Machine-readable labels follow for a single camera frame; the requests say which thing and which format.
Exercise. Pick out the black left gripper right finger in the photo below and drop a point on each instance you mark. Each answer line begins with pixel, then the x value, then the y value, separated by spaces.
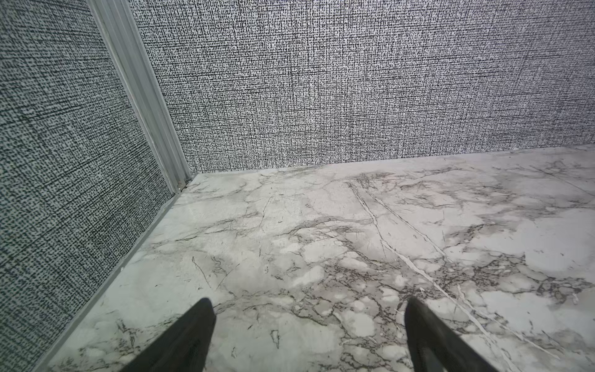
pixel 433 346

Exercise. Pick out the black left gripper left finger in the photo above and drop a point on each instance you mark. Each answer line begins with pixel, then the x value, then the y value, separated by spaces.
pixel 184 346

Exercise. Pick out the aluminium corner frame post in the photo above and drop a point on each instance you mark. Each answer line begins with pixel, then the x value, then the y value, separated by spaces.
pixel 120 34

